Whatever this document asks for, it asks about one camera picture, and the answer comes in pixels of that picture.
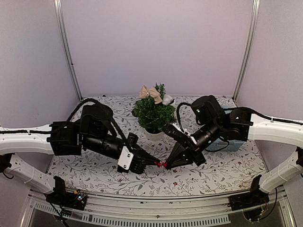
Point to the aluminium corner post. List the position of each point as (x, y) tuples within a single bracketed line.
[(247, 50), (66, 48)]

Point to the red berry sprig ornament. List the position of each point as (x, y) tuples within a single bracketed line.
[(159, 164)]

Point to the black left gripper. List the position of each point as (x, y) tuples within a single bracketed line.
[(140, 154)]

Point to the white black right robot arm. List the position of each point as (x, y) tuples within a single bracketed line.
[(243, 124)]

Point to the white ribbed plant pot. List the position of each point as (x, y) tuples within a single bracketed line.
[(154, 136)]

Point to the beige ribbon bow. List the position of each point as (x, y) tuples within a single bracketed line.
[(150, 92)]

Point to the light blue perforated basket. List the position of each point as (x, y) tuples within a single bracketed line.
[(219, 141)]

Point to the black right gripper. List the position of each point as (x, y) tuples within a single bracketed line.
[(184, 153)]

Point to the aluminium corner post left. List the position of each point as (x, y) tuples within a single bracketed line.
[(66, 48)]

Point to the small green christmas tree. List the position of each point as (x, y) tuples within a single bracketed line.
[(154, 117)]

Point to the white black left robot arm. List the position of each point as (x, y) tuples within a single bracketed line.
[(96, 130)]

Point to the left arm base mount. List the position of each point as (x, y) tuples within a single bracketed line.
[(75, 200)]

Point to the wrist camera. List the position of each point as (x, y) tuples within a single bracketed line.
[(177, 133), (127, 156)]

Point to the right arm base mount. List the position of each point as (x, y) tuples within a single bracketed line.
[(253, 197)]

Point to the aluminium corner post right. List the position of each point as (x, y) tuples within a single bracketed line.
[(247, 50)]

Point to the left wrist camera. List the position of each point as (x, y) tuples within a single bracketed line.
[(127, 156)]

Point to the white cotton boll ornament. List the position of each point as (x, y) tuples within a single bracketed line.
[(167, 100)]

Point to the aluminium front rail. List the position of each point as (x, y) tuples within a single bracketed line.
[(109, 210)]

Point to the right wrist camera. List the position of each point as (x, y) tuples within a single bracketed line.
[(177, 133)]

